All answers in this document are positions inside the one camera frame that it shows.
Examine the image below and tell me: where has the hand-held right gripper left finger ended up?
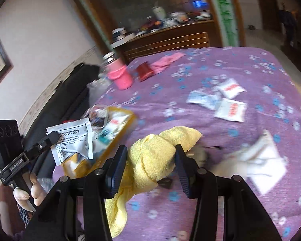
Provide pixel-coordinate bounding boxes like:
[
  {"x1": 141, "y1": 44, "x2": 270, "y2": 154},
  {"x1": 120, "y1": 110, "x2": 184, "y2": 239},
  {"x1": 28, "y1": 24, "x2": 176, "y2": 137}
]
[{"x1": 25, "y1": 144, "x2": 128, "y2": 241}]

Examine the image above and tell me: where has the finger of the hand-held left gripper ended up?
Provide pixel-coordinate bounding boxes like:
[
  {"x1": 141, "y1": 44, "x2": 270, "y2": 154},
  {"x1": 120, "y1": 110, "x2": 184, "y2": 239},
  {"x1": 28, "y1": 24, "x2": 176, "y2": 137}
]
[{"x1": 24, "y1": 132, "x2": 60, "y2": 160}]

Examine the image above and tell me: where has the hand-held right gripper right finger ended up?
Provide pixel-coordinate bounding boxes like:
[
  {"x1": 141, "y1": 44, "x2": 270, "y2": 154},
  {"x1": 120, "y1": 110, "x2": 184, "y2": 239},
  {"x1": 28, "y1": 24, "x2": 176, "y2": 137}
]
[{"x1": 174, "y1": 144, "x2": 283, "y2": 241}]

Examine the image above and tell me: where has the white packet with black text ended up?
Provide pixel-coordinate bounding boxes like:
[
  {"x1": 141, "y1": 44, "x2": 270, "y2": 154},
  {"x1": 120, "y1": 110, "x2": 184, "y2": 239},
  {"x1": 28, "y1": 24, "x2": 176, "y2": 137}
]
[{"x1": 46, "y1": 117, "x2": 94, "y2": 166}]

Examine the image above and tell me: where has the yellow towel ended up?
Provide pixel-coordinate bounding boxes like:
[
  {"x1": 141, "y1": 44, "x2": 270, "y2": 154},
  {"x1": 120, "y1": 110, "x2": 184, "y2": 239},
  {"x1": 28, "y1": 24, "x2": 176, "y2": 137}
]
[{"x1": 107, "y1": 126, "x2": 202, "y2": 238}]

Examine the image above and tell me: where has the white towel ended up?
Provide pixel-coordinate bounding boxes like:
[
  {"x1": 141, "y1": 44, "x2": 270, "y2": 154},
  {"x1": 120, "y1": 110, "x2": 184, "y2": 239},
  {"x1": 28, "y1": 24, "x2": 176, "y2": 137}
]
[{"x1": 191, "y1": 136, "x2": 264, "y2": 179}]

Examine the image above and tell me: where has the yellow padded envelope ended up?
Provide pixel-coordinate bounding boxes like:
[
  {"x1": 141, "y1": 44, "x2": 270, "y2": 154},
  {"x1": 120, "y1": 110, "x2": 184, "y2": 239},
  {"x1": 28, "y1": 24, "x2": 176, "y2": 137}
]
[{"x1": 61, "y1": 105, "x2": 137, "y2": 179}]

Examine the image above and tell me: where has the white foam block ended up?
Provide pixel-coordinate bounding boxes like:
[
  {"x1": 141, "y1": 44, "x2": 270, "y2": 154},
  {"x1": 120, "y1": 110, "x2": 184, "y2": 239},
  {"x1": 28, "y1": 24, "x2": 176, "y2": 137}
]
[{"x1": 246, "y1": 129, "x2": 288, "y2": 196}]

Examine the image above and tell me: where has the person's left hand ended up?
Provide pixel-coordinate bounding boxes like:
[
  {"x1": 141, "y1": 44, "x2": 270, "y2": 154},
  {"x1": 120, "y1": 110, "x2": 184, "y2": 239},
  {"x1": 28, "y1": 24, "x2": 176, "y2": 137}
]
[{"x1": 14, "y1": 172, "x2": 47, "y2": 211}]

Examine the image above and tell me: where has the teal packet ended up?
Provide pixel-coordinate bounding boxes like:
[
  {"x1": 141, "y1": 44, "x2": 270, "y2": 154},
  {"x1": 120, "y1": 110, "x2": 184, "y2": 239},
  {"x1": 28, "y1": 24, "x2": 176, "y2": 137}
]
[{"x1": 98, "y1": 128, "x2": 114, "y2": 141}]

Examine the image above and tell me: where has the black bag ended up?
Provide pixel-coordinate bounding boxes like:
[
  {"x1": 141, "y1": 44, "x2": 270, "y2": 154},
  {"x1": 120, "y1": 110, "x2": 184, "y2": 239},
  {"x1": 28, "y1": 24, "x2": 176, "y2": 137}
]
[{"x1": 22, "y1": 64, "x2": 101, "y2": 181}]

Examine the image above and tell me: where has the purple floral bedsheet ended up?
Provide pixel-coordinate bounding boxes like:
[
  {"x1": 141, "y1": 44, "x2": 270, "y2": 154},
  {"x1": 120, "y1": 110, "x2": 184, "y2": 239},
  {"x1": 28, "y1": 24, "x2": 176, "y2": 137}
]
[{"x1": 51, "y1": 46, "x2": 301, "y2": 241}]

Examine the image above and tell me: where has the clear bag with dark packets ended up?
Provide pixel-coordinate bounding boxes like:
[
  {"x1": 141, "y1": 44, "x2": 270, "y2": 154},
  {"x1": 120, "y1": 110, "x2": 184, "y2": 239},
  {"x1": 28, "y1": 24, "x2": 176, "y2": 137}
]
[{"x1": 89, "y1": 105, "x2": 109, "y2": 127}]

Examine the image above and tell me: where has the blue and white packet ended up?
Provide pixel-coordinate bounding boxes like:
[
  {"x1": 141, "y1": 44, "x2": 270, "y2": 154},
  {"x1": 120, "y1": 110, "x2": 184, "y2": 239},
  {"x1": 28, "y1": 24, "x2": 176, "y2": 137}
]
[{"x1": 186, "y1": 90, "x2": 221, "y2": 110}]

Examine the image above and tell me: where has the clear plastic bag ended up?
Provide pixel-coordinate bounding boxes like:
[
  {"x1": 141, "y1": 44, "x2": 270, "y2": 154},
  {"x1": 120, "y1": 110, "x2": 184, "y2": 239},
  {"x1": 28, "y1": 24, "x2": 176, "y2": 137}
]
[{"x1": 86, "y1": 77, "x2": 111, "y2": 106}]

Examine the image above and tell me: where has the white packet with red print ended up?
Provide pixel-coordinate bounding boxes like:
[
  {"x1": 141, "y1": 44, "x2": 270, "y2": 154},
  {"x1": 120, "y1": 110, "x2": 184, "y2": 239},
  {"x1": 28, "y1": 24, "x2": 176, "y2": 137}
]
[
  {"x1": 214, "y1": 98, "x2": 247, "y2": 122},
  {"x1": 219, "y1": 78, "x2": 247, "y2": 99}
]

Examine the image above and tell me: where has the pink bottle with knitted sleeve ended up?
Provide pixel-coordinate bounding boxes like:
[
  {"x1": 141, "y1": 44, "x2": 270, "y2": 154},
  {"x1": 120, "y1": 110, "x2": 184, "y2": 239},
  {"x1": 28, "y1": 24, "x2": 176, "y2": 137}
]
[{"x1": 102, "y1": 51, "x2": 134, "y2": 90}]

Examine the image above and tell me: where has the pink cloth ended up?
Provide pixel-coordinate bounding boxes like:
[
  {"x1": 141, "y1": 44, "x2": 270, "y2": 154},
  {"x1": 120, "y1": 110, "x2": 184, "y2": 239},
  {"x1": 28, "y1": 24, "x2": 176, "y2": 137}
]
[{"x1": 150, "y1": 52, "x2": 186, "y2": 74}]

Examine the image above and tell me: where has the wooden cabinet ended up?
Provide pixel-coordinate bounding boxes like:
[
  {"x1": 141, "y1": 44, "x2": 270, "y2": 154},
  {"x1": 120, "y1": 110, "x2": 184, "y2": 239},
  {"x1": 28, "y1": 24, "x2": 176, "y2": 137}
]
[{"x1": 110, "y1": 20, "x2": 216, "y2": 63}]

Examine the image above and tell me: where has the clutter pile on cabinet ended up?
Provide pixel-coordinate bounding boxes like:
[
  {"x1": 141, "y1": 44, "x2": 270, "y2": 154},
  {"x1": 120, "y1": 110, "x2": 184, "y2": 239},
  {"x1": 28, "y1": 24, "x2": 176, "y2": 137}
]
[{"x1": 113, "y1": 5, "x2": 214, "y2": 38}]

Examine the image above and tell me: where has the white jug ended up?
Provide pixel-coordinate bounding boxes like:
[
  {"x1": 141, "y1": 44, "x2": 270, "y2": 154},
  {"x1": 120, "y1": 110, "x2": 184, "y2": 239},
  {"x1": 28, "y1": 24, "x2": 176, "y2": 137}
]
[{"x1": 152, "y1": 5, "x2": 167, "y2": 22}]

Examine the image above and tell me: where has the dark jacket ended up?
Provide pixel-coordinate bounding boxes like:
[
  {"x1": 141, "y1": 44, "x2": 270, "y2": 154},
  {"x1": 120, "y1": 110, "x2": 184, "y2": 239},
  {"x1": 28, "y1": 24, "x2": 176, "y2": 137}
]
[{"x1": 278, "y1": 2, "x2": 299, "y2": 46}]

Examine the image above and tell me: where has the wooden door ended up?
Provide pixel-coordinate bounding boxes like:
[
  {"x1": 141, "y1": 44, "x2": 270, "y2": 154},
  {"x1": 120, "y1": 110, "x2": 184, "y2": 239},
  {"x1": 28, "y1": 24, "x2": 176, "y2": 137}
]
[{"x1": 253, "y1": 0, "x2": 281, "y2": 31}]

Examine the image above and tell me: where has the green bamboo wall decoration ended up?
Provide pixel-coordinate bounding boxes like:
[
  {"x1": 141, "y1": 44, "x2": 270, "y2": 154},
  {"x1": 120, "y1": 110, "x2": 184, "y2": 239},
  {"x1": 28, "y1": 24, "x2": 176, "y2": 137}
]
[{"x1": 206, "y1": 0, "x2": 239, "y2": 47}]

